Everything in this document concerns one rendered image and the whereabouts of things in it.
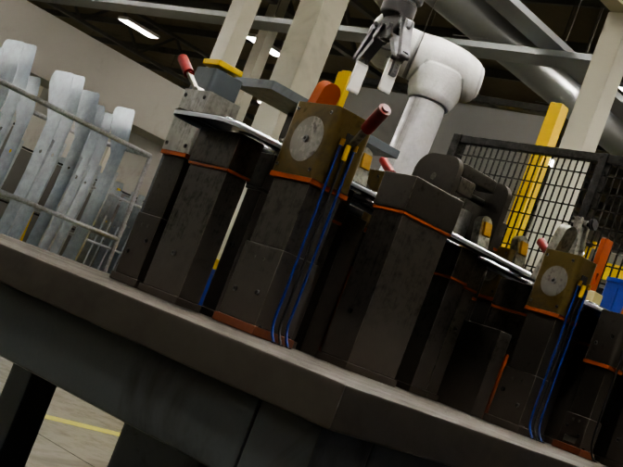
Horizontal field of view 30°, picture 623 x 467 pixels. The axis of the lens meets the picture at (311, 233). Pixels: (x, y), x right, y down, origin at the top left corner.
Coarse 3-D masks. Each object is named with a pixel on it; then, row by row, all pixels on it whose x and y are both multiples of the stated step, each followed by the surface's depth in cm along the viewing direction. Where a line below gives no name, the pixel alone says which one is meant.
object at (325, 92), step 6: (318, 84) 181; (324, 84) 180; (330, 84) 180; (336, 84) 180; (318, 90) 180; (324, 90) 179; (330, 90) 180; (336, 90) 180; (312, 96) 180; (318, 96) 179; (324, 96) 180; (330, 96) 180; (336, 96) 181; (312, 102) 180; (318, 102) 180; (324, 102) 180; (330, 102) 181; (336, 102) 181
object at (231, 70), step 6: (204, 60) 225; (210, 60) 224; (216, 60) 222; (210, 66) 225; (216, 66) 223; (222, 66) 222; (228, 66) 222; (228, 72) 225; (234, 72) 224; (240, 72) 224
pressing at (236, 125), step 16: (176, 112) 189; (192, 112) 185; (224, 128) 192; (240, 128) 179; (272, 144) 183; (368, 192) 196; (368, 208) 222; (448, 240) 225; (464, 240) 212; (480, 256) 229; (496, 256) 218; (496, 272) 239; (512, 272) 236; (528, 272) 224; (592, 304) 235
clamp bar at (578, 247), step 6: (576, 216) 271; (576, 222) 270; (582, 222) 270; (588, 222) 270; (594, 222) 268; (576, 228) 270; (582, 228) 271; (588, 228) 271; (594, 228) 268; (582, 234) 271; (576, 240) 269; (582, 240) 271; (576, 246) 268; (582, 246) 270; (570, 252) 269; (576, 252) 268; (582, 252) 270
